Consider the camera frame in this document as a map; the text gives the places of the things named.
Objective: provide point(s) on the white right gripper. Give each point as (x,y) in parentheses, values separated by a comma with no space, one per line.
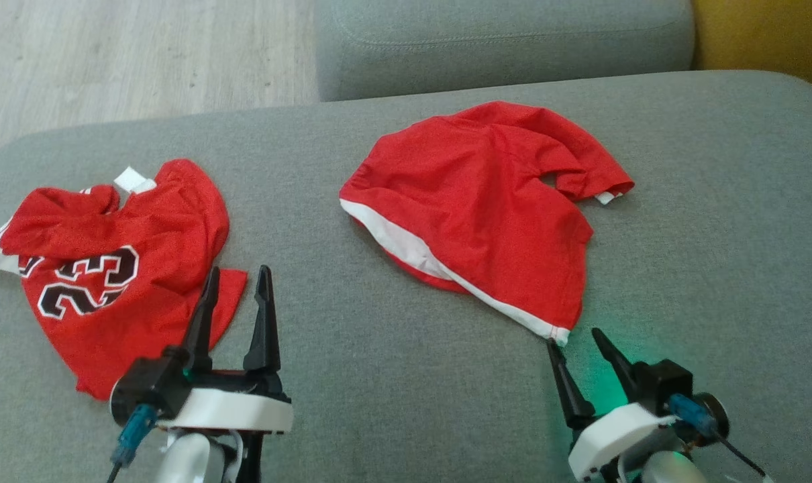
(614,436)

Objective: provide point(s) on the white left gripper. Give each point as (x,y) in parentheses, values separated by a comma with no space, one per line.
(231,410)

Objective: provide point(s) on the red jersey number 23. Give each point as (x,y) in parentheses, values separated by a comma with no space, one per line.
(111,282)

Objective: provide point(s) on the red shorts with white stripe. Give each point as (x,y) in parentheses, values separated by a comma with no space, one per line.
(486,208)

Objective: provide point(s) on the large grey sofa ottoman cushion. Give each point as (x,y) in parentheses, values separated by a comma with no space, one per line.
(379,376)

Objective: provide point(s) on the grey sofa seat cushion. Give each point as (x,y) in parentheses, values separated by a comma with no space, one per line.
(500,47)

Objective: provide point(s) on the yellow and grey sofa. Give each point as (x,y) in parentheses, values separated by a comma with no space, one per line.
(768,33)

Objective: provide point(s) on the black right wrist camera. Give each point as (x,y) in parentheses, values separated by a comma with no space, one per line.
(661,386)

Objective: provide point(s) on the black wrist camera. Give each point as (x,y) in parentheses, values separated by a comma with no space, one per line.
(661,386)
(147,386)

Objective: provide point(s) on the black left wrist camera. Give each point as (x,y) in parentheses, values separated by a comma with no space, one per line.
(147,386)

